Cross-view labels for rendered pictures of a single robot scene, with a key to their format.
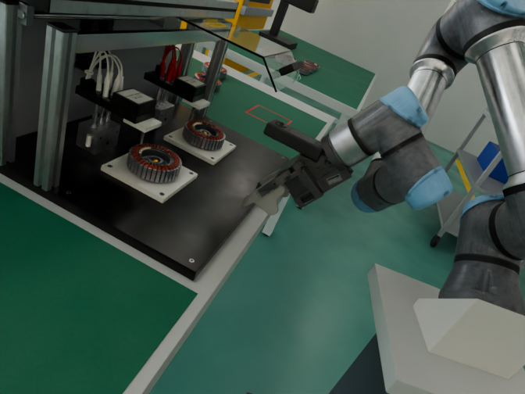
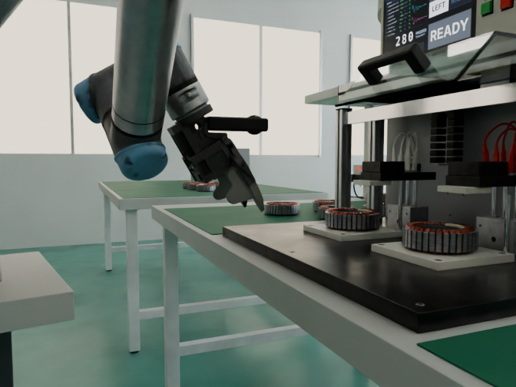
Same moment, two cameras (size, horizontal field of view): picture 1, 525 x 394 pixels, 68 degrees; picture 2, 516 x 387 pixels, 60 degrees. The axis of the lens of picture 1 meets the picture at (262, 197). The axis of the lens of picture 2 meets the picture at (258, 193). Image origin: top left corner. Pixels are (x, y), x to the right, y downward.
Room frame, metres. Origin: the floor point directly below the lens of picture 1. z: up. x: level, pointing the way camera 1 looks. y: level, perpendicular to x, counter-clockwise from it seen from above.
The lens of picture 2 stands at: (1.43, -0.39, 0.92)
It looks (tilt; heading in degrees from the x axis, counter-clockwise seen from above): 4 degrees down; 150
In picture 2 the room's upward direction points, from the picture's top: straight up
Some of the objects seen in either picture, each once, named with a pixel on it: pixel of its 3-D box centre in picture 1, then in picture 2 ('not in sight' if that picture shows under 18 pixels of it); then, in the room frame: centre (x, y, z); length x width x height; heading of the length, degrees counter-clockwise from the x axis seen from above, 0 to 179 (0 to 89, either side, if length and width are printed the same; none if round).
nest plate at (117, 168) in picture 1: (151, 172); (352, 230); (0.72, 0.24, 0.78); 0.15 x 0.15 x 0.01; 83
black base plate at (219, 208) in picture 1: (173, 159); (395, 248); (0.85, 0.24, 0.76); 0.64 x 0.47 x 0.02; 173
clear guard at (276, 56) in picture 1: (237, 47); (475, 81); (1.02, 0.21, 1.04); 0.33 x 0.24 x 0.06; 83
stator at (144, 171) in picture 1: (155, 162); (352, 218); (0.72, 0.24, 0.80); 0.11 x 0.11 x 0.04
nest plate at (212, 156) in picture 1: (201, 142); (438, 252); (0.96, 0.21, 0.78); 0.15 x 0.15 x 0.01; 83
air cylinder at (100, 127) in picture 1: (98, 134); (407, 216); (0.74, 0.39, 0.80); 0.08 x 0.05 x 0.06; 173
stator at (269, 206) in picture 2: not in sight; (282, 208); (0.22, 0.39, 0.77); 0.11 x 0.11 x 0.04
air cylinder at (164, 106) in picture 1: (158, 112); (504, 233); (0.98, 0.36, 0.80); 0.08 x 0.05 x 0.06; 173
